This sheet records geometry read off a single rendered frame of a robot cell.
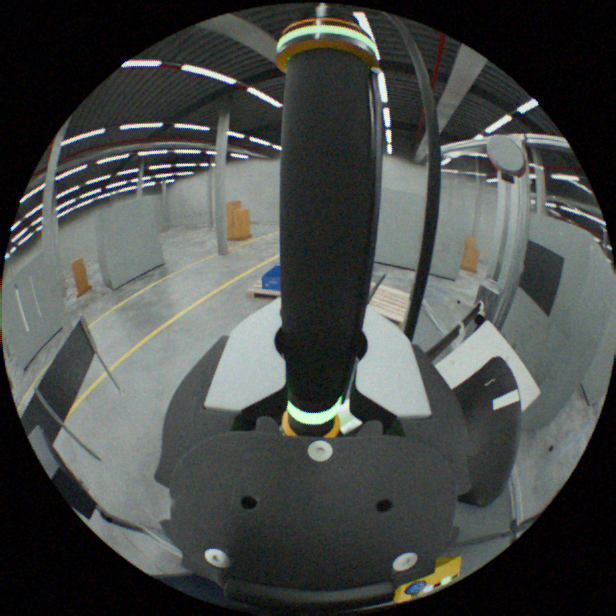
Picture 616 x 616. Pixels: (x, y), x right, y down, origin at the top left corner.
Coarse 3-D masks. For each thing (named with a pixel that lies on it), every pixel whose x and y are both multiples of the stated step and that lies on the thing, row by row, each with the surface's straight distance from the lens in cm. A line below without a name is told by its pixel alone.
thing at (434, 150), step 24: (408, 48) 23; (432, 96) 18; (432, 120) 16; (432, 144) 16; (432, 168) 15; (432, 192) 15; (432, 216) 15; (432, 240) 15; (408, 312) 17; (480, 312) 55; (408, 336) 18
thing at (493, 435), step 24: (504, 360) 31; (504, 384) 27; (480, 408) 25; (504, 408) 24; (480, 432) 22; (504, 432) 21; (480, 456) 20; (504, 456) 20; (480, 480) 19; (504, 480) 19; (480, 504) 19
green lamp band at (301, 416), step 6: (288, 408) 14; (294, 408) 13; (336, 408) 13; (294, 414) 13; (300, 414) 13; (306, 414) 12; (312, 414) 12; (318, 414) 12; (324, 414) 13; (330, 414) 13; (300, 420) 13; (306, 420) 13; (312, 420) 13; (318, 420) 13; (324, 420) 13
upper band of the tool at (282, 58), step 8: (296, 24) 12; (352, 24) 12; (312, 32) 10; (320, 32) 10; (328, 32) 10; (312, 40) 10; (320, 40) 9; (328, 40) 9; (336, 40) 9; (360, 40) 10; (288, 48) 10; (296, 48) 10; (304, 48) 10; (312, 48) 10; (336, 48) 10; (344, 48) 10; (352, 48) 10; (360, 48) 10; (280, 56) 10; (288, 56) 10; (360, 56) 10; (368, 56) 10; (280, 64) 11; (368, 64) 10; (376, 64) 11; (368, 72) 11
